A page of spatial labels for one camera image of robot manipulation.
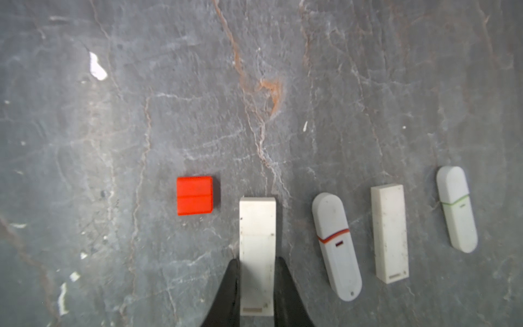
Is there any red usb cap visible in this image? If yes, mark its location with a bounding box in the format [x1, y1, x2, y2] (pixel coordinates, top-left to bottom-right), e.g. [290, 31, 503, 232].
[177, 176, 214, 216]

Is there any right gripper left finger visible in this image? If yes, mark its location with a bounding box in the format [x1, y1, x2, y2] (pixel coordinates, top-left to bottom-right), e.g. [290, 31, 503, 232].
[201, 259, 241, 327]

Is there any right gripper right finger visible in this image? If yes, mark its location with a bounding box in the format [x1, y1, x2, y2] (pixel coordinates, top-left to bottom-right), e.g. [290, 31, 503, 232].
[275, 257, 314, 327]

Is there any white usb drive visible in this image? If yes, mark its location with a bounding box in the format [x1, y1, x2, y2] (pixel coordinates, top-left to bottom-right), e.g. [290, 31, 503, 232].
[312, 192, 362, 301]
[437, 166, 478, 253]
[239, 198, 276, 317]
[370, 184, 409, 284]

